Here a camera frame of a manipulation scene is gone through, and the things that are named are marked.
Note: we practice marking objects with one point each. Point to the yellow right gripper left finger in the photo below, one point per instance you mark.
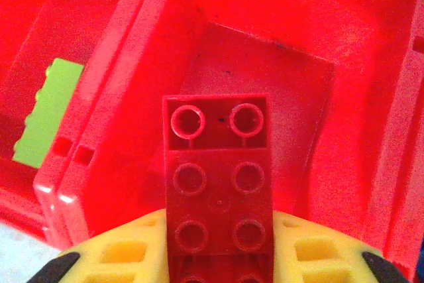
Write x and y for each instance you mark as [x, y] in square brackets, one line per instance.
[126, 253]

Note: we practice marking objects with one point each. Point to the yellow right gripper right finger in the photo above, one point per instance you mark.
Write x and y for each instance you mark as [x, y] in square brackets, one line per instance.
[318, 250]

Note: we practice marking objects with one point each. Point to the red lego brick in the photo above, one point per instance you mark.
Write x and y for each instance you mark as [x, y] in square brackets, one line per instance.
[218, 197]

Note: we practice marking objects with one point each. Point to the red bin holding green legos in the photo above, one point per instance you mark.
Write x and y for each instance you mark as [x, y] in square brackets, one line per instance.
[39, 31]

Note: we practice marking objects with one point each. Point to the green lego brick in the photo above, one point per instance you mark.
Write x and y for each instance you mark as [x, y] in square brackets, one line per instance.
[49, 110]

